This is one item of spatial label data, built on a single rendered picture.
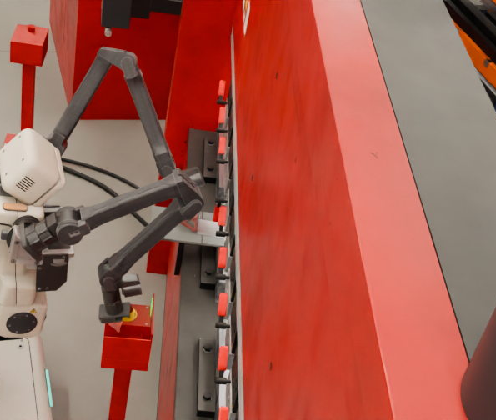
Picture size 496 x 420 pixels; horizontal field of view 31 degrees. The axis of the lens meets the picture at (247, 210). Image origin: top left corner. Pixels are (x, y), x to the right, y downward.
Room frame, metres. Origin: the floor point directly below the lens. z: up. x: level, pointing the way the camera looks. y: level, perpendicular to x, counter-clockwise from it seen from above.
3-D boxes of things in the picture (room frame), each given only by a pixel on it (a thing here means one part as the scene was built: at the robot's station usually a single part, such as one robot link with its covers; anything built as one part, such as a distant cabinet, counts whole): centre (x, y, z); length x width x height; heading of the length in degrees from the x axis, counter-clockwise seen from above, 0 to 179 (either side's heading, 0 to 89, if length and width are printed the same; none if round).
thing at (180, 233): (2.49, 0.20, 1.00); 0.26 x 0.18 x 0.01; 99
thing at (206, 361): (1.91, 0.01, 0.89); 0.30 x 0.05 x 0.03; 9
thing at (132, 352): (2.17, 0.31, 0.75); 0.20 x 0.16 x 0.18; 11
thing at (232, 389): (1.55, -0.10, 1.26); 0.15 x 0.09 x 0.17; 9
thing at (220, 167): (3.06, 0.13, 0.92); 0.50 x 0.06 x 0.10; 9
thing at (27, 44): (4.00, 1.27, 0.42); 0.25 x 0.20 x 0.83; 99
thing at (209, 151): (3.10, 0.20, 0.89); 0.30 x 0.05 x 0.03; 9
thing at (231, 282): (1.95, -0.04, 1.26); 0.15 x 0.09 x 0.17; 9
